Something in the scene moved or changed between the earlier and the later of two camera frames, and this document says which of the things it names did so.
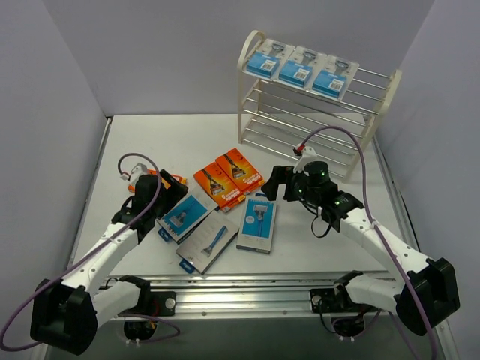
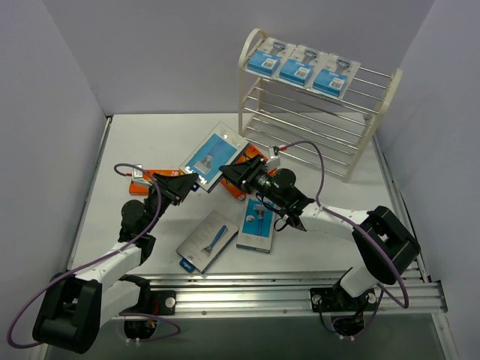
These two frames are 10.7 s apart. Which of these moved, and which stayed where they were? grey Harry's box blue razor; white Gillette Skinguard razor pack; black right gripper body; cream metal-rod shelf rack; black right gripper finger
Moved: black right gripper body; black right gripper finger
Stayed: grey Harry's box blue razor; white Gillette Skinguard razor pack; cream metal-rod shelf rack
